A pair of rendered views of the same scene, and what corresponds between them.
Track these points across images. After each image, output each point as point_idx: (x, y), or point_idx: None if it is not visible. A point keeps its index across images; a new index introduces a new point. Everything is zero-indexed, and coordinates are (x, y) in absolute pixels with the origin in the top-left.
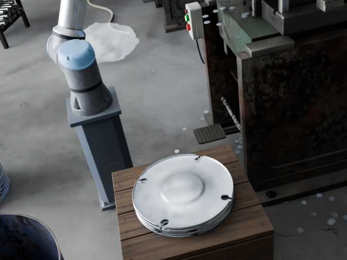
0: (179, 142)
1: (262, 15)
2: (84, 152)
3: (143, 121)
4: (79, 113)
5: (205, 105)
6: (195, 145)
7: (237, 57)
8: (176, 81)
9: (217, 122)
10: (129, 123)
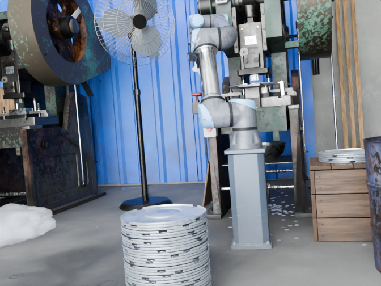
0: (219, 226)
1: (263, 105)
2: (259, 184)
3: None
4: (257, 146)
5: None
6: (231, 223)
7: (291, 110)
8: None
9: (221, 210)
10: None
